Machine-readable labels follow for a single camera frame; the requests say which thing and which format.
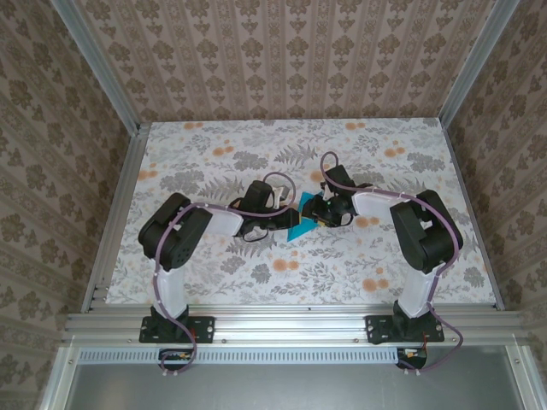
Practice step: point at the teal blue cloth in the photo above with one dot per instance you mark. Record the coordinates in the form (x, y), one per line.
(299, 230)

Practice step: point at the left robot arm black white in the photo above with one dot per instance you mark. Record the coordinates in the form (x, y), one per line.
(175, 239)

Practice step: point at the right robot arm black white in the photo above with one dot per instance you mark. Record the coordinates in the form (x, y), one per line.
(431, 235)

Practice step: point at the floral printed table cover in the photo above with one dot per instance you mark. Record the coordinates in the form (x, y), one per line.
(273, 141)

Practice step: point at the grey metal panel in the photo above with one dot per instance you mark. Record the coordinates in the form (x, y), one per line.
(290, 388)

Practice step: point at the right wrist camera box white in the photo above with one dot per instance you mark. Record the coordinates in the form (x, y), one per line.
(325, 190)

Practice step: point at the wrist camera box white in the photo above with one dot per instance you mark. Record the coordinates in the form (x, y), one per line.
(280, 196)
(325, 190)

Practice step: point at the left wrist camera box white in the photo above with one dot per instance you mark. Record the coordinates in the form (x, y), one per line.
(280, 196)

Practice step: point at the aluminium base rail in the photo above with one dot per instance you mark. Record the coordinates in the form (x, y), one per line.
(290, 324)

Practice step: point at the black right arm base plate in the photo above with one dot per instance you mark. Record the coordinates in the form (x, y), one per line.
(376, 329)

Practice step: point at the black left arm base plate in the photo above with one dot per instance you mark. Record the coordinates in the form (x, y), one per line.
(205, 329)

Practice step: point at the aluminium side rail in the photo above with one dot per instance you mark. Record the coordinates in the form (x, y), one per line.
(117, 205)

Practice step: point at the aluminium frame post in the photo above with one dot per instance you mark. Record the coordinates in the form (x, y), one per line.
(474, 64)
(101, 68)

